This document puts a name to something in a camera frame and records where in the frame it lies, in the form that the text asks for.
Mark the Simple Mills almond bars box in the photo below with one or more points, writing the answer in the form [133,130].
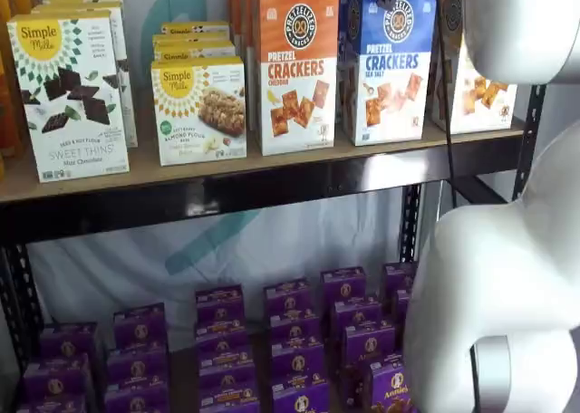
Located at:
[195,50]
[195,27]
[190,37]
[199,109]

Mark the black metal shelf rack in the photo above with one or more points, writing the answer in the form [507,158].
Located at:
[226,196]

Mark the orange cheddar pretzel crackers box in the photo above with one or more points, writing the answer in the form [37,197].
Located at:
[233,14]
[296,78]
[247,46]

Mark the purple Annie's snack box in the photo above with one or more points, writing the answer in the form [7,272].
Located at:
[401,305]
[136,365]
[229,401]
[68,340]
[355,315]
[222,336]
[344,286]
[140,324]
[367,342]
[136,401]
[389,388]
[226,370]
[294,327]
[54,379]
[287,295]
[299,361]
[50,406]
[301,399]
[219,302]
[396,275]

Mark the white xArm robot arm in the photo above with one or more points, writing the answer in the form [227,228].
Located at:
[498,272]

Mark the yellow honey mustard crackers box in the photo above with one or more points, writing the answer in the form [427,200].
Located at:
[480,100]

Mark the particle board shelf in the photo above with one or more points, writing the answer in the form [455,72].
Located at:
[142,168]
[181,381]

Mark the blue sea salt pretzel crackers box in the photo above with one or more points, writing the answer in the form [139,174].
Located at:
[392,78]

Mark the white banner with teal logo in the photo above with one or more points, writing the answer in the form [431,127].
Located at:
[113,259]

